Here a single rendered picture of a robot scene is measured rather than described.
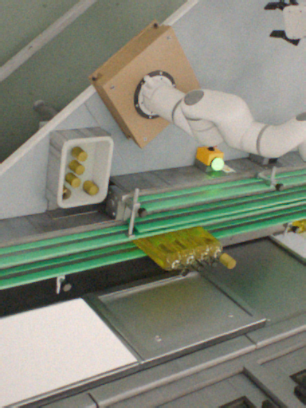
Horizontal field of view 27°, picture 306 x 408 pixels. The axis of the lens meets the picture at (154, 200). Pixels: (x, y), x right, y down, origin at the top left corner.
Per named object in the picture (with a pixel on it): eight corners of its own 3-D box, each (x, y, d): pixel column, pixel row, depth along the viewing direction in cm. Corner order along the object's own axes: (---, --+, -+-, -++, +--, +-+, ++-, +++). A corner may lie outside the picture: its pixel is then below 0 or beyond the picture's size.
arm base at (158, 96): (124, 94, 188) (154, 111, 177) (151, 60, 188) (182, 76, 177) (153, 121, 199) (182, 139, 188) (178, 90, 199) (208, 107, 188)
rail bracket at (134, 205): (114, 226, 203) (135, 245, 194) (120, 179, 195) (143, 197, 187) (121, 225, 204) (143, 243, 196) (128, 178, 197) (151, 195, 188)
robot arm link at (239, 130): (261, 164, 165) (242, 123, 154) (192, 144, 180) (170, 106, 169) (279, 138, 168) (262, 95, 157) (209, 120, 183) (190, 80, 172)
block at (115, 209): (103, 211, 207) (114, 221, 202) (106, 186, 203) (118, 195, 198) (112, 209, 209) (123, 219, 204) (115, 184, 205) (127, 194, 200)
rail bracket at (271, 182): (251, 177, 233) (276, 192, 224) (256, 158, 230) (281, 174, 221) (259, 175, 236) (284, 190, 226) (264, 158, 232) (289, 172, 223)
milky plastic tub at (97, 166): (45, 197, 198) (57, 209, 192) (50, 131, 188) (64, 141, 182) (92, 190, 208) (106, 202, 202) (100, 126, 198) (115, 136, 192)
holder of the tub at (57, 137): (43, 211, 201) (54, 222, 195) (50, 131, 189) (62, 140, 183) (89, 203, 211) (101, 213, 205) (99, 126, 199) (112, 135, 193)
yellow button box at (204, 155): (193, 164, 231) (205, 172, 225) (197, 145, 227) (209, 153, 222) (207, 162, 235) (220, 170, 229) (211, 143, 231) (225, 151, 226)
